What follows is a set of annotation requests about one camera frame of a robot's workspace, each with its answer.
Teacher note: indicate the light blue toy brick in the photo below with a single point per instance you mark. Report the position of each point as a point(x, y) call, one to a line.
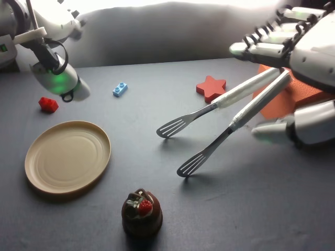
point(120, 90)

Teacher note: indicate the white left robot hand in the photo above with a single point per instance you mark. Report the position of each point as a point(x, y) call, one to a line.
point(56, 22)

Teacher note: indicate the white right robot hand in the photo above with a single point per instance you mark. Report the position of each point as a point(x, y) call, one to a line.
point(314, 52)

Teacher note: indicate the red toy brick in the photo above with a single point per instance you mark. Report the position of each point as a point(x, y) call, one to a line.
point(48, 104)

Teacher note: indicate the grey table cloth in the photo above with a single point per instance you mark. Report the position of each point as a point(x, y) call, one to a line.
point(209, 209)

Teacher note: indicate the orange foam block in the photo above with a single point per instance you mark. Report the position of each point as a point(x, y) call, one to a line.
point(280, 104)

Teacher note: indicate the chocolate cupcake toy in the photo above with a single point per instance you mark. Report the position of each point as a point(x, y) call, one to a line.
point(141, 217)

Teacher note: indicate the red star block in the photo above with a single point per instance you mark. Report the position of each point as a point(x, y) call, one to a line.
point(210, 89)

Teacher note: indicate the white backdrop sheet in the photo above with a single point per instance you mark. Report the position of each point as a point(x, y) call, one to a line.
point(157, 31)

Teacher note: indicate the beige round plate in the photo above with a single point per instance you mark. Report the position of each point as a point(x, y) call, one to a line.
point(68, 157)

